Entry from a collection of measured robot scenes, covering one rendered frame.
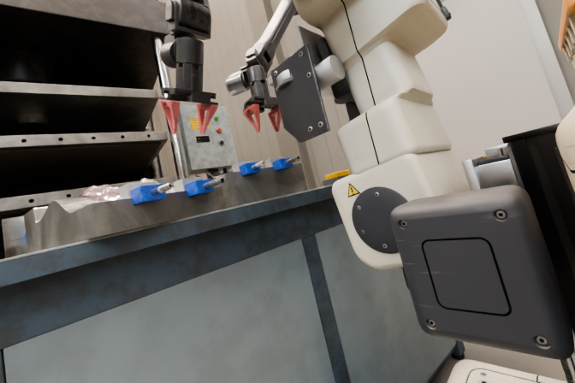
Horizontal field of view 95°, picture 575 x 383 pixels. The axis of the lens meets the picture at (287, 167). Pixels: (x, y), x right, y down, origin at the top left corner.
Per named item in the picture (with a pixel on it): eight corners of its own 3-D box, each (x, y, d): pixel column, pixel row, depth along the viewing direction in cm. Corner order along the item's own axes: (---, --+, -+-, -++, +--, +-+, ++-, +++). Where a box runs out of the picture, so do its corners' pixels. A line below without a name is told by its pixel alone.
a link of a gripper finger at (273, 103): (258, 135, 82) (252, 107, 84) (277, 134, 87) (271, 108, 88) (269, 127, 77) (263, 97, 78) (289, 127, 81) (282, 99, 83)
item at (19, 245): (97, 244, 112) (91, 204, 114) (6, 266, 96) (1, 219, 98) (97, 244, 152) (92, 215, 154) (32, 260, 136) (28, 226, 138)
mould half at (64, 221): (226, 209, 62) (216, 163, 63) (97, 237, 41) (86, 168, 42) (133, 232, 91) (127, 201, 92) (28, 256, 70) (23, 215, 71)
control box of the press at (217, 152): (279, 340, 154) (228, 103, 170) (232, 370, 135) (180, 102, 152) (261, 330, 171) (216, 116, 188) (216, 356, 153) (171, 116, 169)
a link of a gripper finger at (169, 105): (157, 132, 60) (157, 89, 58) (187, 132, 65) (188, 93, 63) (170, 136, 55) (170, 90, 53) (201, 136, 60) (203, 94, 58)
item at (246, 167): (274, 171, 66) (269, 150, 67) (257, 173, 63) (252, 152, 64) (251, 181, 76) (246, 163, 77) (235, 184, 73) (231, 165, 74)
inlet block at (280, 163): (307, 166, 72) (302, 147, 73) (293, 168, 69) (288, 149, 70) (281, 176, 83) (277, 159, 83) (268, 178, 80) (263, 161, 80)
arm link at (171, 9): (171, -3, 52) (211, 11, 58) (151, 8, 59) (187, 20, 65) (171, 61, 54) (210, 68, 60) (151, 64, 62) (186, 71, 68)
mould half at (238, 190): (308, 190, 82) (298, 149, 84) (232, 208, 66) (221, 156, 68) (240, 207, 122) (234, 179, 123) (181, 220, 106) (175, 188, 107)
